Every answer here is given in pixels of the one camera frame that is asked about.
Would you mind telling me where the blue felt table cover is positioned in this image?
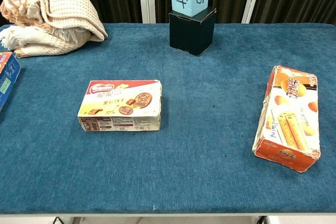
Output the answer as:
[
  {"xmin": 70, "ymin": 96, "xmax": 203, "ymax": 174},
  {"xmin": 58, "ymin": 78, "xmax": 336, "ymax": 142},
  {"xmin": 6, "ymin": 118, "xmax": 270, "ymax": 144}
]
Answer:
[{"xmin": 0, "ymin": 23, "xmax": 336, "ymax": 215}]

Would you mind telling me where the orange egg roll box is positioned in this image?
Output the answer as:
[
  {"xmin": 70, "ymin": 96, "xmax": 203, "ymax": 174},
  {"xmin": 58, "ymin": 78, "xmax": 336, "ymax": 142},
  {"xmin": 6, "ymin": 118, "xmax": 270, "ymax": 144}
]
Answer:
[{"xmin": 252, "ymin": 65, "xmax": 321, "ymax": 174}]

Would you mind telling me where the beige knitted blanket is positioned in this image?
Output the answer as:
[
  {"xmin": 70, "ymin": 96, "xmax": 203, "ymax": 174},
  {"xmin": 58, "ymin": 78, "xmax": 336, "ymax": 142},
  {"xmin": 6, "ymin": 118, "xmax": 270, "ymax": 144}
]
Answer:
[{"xmin": 0, "ymin": 0, "xmax": 109, "ymax": 58}]

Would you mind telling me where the black cardboard box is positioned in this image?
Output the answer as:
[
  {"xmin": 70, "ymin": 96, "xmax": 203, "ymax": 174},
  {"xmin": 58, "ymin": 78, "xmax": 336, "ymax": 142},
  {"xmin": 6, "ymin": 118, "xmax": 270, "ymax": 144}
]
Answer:
[{"xmin": 169, "ymin": 6, "xmax": 217, "ymax": 57}]

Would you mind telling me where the white red cookie box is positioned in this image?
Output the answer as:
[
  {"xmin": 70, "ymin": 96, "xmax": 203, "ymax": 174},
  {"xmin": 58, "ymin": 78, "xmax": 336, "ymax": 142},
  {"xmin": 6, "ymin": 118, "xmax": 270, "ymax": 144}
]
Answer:
[{"xmin": 77, "ymin": 79, "xmax": 162, "ymax": 132}]

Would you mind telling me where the blue edged snack box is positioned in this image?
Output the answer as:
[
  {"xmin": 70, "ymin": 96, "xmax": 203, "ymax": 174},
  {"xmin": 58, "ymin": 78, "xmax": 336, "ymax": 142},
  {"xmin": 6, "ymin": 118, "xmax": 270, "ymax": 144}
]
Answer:
[{"xmin": 0, "ymin": 51, "xmax": 22, "ymax": 113}]

